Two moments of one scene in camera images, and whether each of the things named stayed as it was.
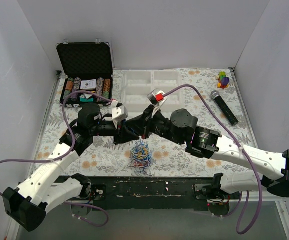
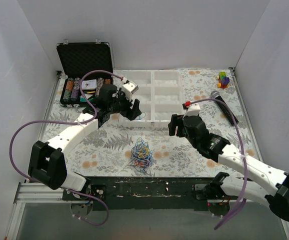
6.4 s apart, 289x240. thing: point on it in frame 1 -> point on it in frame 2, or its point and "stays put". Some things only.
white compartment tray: [136, 84] stays put
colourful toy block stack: [223, 80] stays put
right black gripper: [147, 124] -> [177, 125]
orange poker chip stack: [69, 87] stays put
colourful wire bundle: [141, 155] stays put
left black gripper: [119, 132] -> [128, 109]
